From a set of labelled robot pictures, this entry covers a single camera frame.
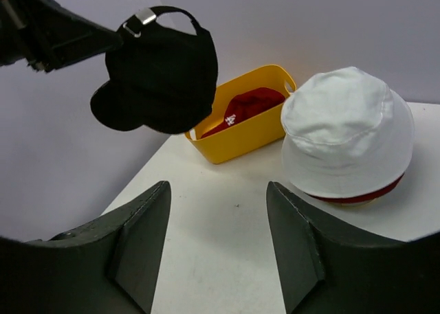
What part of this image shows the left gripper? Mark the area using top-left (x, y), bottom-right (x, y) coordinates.
top-left (1, 0), bottom-right (122, 73)

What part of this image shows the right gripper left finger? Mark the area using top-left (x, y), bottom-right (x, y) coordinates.
top-left (1, 181), bottom-right (171, 313)

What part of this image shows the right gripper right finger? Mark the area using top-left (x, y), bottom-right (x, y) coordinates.
top-left (266, 182), bottom-right (439, 313)

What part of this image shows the dark red hat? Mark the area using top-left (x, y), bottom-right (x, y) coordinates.
top-left (303, 170), bottom-right (406, 204)
top-left (201, 87), bottom-right (285, 138)

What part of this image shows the black cap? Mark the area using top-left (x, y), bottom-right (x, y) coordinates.
top-left (90, 5), bottom-right (219, 135)

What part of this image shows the white hat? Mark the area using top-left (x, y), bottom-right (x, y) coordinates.
top-left (280, 67), bottom-right (415, 199)

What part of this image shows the yellow bin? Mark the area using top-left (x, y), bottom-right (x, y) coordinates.
top-left (185, 65), bottom-right (296, 164)

